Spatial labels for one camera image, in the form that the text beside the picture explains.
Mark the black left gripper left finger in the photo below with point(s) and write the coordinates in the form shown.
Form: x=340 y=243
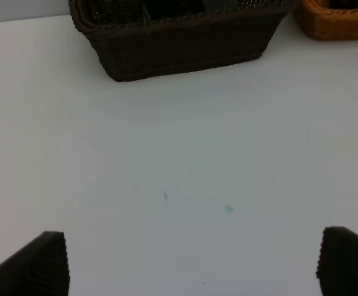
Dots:
x=39 y=268

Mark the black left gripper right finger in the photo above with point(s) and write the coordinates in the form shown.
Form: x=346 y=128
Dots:
x=337 y=269

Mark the orange wicker basket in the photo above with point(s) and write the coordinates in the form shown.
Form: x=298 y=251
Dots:
x=328 y=20

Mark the dark brown wicker basket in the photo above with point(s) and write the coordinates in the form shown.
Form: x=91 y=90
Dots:
x=134 y=41

